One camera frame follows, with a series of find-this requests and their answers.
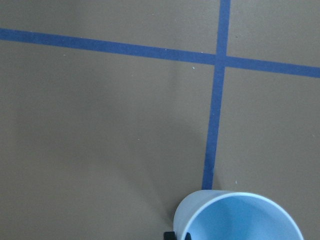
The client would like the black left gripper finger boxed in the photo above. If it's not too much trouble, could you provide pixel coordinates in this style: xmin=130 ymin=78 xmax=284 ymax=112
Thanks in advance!
xmin=163 ymin=231 xmax=177 ymax=240

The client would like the light blue cup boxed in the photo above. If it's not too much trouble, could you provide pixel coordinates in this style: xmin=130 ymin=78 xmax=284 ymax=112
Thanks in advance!
xmin=173 ymin=190 xmax=304 ymax=240

